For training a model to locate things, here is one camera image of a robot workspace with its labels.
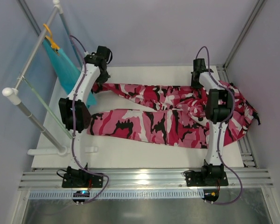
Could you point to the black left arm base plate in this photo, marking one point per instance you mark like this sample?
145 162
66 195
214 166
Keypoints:
77 178

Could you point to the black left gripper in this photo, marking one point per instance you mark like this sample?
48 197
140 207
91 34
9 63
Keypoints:
99 84

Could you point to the clear green hanger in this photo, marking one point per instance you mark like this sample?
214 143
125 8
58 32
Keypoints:
56 119

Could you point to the orange plastic hanger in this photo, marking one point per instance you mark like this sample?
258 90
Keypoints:
49 37

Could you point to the grey slotted cable duct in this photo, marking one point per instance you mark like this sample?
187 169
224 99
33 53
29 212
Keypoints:
116 194

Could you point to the aluminium frame rail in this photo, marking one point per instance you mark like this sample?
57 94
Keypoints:
141 178

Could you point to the pink camouflage trousers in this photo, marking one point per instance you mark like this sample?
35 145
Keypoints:
175 115

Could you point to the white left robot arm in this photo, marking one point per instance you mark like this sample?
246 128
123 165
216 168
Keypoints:
73 109

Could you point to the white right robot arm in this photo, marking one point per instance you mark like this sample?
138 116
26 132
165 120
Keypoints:
218 111

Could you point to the white clothes rack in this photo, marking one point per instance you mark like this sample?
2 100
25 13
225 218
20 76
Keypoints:
22 126

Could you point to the turquoise t-shirt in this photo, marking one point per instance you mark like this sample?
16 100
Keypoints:
65 74

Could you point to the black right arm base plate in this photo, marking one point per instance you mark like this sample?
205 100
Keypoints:
198 179

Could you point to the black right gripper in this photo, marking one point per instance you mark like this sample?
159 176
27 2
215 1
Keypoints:
195 82

